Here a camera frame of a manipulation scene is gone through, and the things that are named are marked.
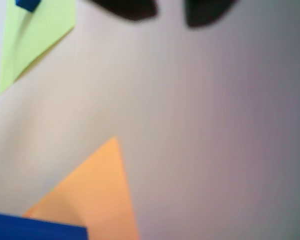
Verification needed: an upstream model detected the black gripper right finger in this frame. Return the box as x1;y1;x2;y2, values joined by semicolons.
184;0;237;28

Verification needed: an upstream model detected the large blue cube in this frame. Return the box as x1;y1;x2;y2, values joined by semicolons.
0;211;89;240

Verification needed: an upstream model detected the small blue cube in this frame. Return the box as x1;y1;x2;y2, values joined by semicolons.
14;0;42;13

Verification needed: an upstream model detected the orange paper square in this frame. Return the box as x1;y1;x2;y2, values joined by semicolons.
22;136;140;240

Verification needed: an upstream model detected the green paper square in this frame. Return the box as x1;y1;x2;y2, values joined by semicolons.
0;0;77;96

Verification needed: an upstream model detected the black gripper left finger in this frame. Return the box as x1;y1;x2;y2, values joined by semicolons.
87;0;158;22

